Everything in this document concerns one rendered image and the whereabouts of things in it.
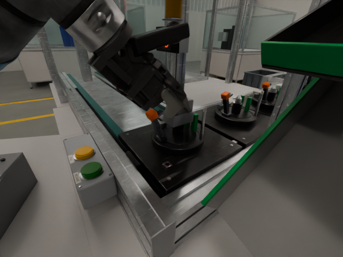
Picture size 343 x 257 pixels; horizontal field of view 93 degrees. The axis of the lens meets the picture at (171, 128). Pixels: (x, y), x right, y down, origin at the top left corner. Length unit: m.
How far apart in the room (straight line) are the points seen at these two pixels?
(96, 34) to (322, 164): 0.32
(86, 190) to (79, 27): 0.27
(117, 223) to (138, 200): 0.12
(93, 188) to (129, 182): 0.07
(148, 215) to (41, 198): 0.31
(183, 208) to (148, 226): 0.06
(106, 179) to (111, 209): 0.10
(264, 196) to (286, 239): 0.05
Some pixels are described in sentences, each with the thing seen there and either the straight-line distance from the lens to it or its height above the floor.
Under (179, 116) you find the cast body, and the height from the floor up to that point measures 1.05.
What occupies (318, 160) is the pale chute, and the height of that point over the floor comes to 1.09.
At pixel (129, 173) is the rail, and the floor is 0.96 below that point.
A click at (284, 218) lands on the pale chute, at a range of 0.25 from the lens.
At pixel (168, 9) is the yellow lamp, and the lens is 0.58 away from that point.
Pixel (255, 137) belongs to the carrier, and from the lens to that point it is 0.52.
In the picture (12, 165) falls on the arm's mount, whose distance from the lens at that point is 0.51.
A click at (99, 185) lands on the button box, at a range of 0.37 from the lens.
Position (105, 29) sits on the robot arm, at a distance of 0.26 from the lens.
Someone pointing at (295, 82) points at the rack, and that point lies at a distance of 0.28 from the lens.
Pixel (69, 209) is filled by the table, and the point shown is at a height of 0.86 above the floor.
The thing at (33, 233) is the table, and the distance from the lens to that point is 0.48.
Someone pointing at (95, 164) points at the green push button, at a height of 0.97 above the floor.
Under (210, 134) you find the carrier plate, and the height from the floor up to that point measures 0.97.
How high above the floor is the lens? 1.21
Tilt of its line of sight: 29 degrees down
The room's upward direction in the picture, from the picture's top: 2 degrees clockwise
